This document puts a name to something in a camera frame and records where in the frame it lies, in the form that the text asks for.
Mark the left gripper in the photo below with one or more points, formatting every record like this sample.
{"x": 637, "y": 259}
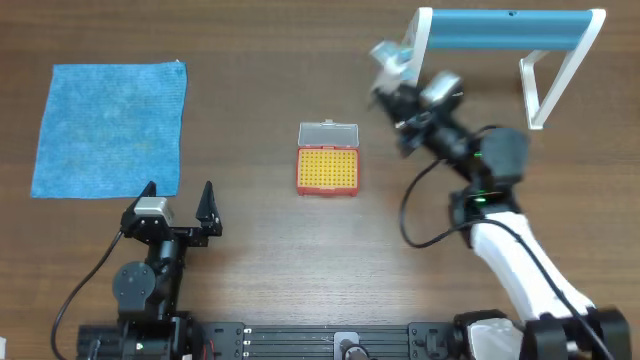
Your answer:
{"x": 190, "y": 236}

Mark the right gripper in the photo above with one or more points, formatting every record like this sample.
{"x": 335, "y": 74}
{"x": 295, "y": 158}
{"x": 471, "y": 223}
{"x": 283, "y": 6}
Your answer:
{"x": 407, "y": 107}

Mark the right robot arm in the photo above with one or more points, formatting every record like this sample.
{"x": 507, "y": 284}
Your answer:
{"x": 520, "y": 265}

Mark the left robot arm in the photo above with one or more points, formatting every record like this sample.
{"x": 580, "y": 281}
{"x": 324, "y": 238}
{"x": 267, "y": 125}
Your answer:
{"x": 132, "y": 290}

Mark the blue cloth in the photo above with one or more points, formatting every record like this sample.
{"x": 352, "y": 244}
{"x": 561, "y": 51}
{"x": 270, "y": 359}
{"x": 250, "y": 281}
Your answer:
{"x": 110, "y": 130}

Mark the red and yellow tip box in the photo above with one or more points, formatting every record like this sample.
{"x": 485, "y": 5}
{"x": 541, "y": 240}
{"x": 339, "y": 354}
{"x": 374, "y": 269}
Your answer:
{"x": 327, "y": 170}

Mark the white and blue stand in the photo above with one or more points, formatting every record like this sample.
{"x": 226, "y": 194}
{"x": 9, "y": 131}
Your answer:
{"x": 500, "y": 30}

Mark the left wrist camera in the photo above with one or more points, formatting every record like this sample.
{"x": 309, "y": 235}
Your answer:
{"x": 152, "y": 209}

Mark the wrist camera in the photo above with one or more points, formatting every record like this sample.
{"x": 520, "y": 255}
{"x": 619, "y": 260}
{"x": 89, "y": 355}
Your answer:
{"x": 440, "y": 87}
{"x": 152, "y": 209}

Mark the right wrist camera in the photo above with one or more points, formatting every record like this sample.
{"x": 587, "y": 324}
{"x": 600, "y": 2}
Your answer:
{"x": 440, "y": 87}

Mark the mounting rail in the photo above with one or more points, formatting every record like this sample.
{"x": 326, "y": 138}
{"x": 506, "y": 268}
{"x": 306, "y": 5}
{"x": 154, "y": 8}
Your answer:
{"x": 300, "y": 340}

